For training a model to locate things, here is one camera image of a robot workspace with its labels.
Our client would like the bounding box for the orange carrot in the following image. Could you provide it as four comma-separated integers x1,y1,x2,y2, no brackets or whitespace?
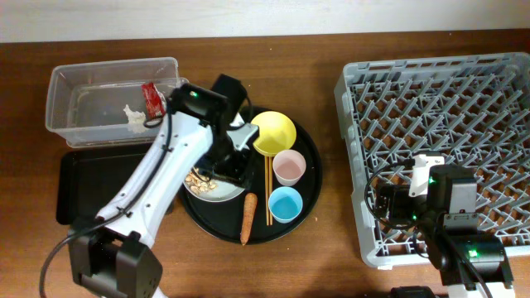
240,193,258,246

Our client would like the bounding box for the yellow bowl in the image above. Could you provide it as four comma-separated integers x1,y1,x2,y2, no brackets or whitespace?
251,111,296,156

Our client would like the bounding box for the pink cup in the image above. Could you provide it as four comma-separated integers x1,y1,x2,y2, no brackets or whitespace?
272,150,306,186

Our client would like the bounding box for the blue cup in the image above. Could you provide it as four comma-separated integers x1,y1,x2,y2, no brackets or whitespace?
270,186,303,224

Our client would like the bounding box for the red snack wrapper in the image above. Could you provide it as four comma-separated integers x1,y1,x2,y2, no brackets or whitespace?
141,83,166,120

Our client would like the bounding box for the white tissue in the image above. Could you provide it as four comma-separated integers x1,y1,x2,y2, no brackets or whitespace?
123,104,148,134

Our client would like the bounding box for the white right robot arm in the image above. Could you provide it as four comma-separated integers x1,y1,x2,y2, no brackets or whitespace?
374,165,515,297

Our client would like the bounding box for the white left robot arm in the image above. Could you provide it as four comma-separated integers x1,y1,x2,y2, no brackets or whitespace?
39,74,258,297

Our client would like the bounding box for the grey dishwasher rack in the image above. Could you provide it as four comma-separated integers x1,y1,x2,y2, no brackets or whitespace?
334,52,529,269

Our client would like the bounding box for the grey round plate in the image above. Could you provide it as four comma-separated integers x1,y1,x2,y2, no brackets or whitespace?
184,161,244,203

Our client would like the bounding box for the nut shells and rice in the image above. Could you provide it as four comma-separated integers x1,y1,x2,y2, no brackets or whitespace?
185,168,218,195

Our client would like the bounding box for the round black serving tray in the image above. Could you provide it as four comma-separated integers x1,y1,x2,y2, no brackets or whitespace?
179,123,323,245

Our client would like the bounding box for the clear plastic bin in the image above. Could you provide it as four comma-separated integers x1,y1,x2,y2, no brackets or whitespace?
45,57,186,147

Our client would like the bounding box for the black rectangular tray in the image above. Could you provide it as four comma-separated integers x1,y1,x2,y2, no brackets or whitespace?
55,144,150,225

